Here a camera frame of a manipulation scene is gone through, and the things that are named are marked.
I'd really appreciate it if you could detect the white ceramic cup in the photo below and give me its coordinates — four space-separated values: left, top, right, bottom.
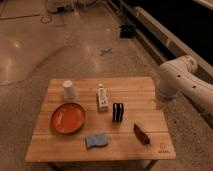
62 80 76 101

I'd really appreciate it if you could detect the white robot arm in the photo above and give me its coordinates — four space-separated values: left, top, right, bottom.
158 55 213 114

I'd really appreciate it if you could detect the white tube with label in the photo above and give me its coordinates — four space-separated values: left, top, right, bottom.
97 84 109 112

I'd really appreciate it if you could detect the orange round plate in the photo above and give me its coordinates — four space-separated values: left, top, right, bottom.
50 103 86 134

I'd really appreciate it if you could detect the blue sponge cloth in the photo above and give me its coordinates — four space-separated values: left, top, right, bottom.
85 133 108 149

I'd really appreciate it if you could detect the black box on floor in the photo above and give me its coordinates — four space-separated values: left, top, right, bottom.
120 25 134 38

